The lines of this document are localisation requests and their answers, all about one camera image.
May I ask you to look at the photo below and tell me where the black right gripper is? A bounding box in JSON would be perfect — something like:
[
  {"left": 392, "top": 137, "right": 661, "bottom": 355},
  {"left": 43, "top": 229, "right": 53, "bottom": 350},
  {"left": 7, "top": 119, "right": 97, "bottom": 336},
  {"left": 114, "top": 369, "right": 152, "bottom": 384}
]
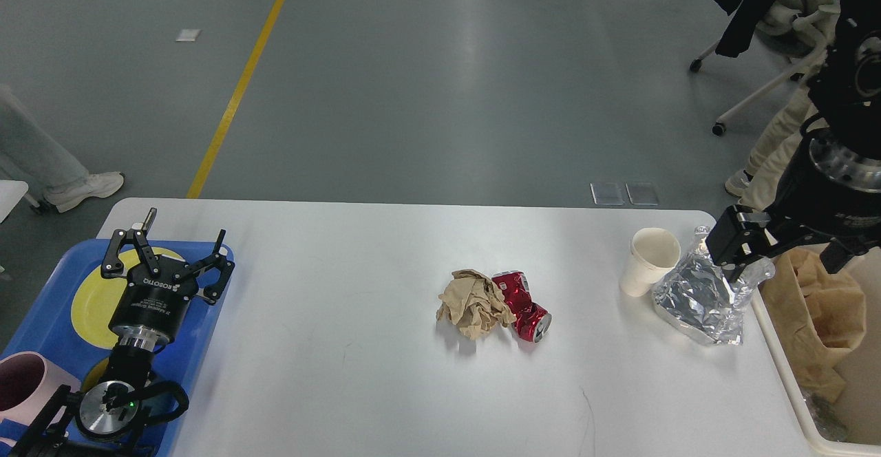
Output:
[{"left": 705, "top": 134, "right": 880, "bottom": 284}]

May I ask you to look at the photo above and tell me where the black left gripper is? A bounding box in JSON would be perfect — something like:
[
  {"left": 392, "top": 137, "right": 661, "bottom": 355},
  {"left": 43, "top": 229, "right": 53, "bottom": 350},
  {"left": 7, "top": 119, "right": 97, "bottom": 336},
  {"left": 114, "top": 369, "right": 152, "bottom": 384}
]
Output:
[{"left": 100, "top": 208, "right": 235, "bottom": 348}]

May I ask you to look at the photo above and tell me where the brown paper bag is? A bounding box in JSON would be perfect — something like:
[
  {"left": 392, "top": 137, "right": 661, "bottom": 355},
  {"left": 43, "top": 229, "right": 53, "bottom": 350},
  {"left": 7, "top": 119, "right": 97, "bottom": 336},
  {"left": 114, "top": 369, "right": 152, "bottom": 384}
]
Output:
[{"left": 759, "top": 248, "right": 867, "bottom": 403}]

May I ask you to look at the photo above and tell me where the crushed clear plastic bottle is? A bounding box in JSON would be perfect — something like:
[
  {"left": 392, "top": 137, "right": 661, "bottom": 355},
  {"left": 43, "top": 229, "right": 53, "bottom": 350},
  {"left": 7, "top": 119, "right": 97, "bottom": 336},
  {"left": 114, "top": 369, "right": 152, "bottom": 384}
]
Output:
[{"left": 649, "top": 225, "right": 775, "bottom": 346}]

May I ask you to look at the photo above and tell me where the white paper cup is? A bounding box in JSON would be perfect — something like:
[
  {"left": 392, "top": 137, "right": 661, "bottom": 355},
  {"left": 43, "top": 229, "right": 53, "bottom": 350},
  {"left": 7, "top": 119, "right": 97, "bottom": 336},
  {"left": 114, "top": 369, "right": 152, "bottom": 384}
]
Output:
[{"left": 619, "top": 227, "right": 681, "bottom": 297}]

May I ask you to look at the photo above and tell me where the pink ribbed mug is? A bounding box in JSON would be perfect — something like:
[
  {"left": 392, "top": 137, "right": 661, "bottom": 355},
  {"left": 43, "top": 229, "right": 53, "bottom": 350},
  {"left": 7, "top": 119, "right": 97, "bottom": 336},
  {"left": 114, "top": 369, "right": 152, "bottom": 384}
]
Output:
[{"left": 1, "top": 351, "right": 81, "bottom": 456}]

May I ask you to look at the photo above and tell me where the aluminium foil sheet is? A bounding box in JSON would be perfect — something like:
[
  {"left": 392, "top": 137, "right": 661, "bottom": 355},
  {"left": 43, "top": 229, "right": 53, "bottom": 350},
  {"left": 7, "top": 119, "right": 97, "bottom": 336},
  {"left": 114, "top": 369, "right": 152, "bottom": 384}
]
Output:
[{"left": 801, "top": 389, "right": 849, "bottom": 442}]

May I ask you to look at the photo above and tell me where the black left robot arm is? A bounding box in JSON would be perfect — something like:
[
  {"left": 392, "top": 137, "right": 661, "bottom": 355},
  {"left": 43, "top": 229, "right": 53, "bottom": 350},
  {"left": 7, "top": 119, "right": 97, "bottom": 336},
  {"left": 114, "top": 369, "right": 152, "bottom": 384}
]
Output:
[{"left": 2, "top": 209, "right": 234, "bottom": 456}]

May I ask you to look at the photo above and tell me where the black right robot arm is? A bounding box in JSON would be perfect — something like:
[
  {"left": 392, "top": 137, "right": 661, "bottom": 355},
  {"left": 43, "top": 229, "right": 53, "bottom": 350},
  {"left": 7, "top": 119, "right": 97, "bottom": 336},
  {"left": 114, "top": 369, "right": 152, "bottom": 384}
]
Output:
[{"left": 705, "top": 0, "right": 879, "bottom": 284}]

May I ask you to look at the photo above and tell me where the person in beige trousers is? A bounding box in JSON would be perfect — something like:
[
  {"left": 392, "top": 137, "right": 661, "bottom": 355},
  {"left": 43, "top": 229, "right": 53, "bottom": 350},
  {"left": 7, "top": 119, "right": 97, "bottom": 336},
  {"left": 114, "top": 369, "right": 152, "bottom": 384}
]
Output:
[{"left": 725, "top": 62, "right": 823, "bottom": 211}]

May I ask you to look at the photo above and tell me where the passer-by white shoe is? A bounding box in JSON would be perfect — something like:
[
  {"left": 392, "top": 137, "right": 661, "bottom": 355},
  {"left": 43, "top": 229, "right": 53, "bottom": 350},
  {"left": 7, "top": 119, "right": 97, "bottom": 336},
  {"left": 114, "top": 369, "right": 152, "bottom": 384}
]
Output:
[{"left": 0, "top": 84, "right": 125, "bottom": 213}]

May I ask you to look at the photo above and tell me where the white cart leg with caster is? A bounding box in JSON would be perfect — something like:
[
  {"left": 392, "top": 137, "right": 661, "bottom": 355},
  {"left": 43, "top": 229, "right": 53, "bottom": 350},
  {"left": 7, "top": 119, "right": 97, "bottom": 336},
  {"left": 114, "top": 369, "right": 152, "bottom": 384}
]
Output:
[{"left": 1, "top": 159, "right": 56, "bottom": 215}]

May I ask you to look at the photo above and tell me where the clear floor plate right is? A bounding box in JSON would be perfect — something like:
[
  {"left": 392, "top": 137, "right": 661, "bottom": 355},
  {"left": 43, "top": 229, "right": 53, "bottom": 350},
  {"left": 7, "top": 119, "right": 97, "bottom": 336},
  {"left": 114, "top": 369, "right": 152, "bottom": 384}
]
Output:
[{"left": 625, "top": 182, "right": 660, "bottom": 206}]

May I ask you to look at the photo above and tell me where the clear floor plate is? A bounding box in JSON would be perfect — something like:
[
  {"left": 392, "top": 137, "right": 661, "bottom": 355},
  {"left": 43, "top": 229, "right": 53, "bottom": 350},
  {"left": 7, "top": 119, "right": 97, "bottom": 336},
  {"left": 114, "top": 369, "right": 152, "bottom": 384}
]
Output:
[
  {"left": 591, "top": 183, "right": 625, "bottom": 206},
  {"left": 625, "top": 182, "right": 660, "bottom": 206}
]

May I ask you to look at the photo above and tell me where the small white side table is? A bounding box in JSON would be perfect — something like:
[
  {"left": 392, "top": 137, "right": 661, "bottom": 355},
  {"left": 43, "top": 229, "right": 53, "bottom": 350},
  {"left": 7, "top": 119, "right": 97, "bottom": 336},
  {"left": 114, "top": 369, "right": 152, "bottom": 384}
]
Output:
[{"left": 0, "top": 179, "right": 29, "bottom": 224}]

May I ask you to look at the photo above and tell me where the clear floor plate left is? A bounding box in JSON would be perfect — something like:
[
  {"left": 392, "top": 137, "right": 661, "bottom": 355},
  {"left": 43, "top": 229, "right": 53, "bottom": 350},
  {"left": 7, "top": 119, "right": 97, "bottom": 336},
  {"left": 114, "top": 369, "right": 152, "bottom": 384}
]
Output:
[{"left": 591, "top": 183, "right": 625, "bottom": 206}]

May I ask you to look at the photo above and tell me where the beige plastic bin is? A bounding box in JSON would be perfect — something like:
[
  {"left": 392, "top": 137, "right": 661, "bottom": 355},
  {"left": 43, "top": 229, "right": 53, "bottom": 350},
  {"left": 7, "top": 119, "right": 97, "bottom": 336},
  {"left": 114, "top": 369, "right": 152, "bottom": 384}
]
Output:
[{"left": 753, "top": 250, "right": 880, "bottom": 456}]

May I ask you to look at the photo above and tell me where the white wheeled chair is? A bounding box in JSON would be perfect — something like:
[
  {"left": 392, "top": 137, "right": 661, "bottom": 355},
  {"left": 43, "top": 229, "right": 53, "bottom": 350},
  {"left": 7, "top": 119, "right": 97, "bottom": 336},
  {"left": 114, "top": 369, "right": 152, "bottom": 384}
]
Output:
[{"left": 688, "top": 0, "right": 840, "bottom": 136}]

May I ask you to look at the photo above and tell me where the crushed red soda can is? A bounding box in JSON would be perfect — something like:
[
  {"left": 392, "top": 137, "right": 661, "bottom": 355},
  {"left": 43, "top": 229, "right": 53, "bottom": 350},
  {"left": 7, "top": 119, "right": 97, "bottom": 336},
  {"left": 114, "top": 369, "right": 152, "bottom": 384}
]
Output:
[{"left": 491, "top": 270, "right": 553, "bottom": 343}]

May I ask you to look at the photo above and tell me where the crumpled brown paper ball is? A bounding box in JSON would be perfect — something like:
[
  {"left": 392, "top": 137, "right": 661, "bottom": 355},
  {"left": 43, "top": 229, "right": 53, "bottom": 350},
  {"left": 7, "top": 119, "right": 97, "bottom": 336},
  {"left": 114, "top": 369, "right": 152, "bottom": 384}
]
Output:
[{"left": 436, "top": 269, "right": 516, "bottom": 341}]

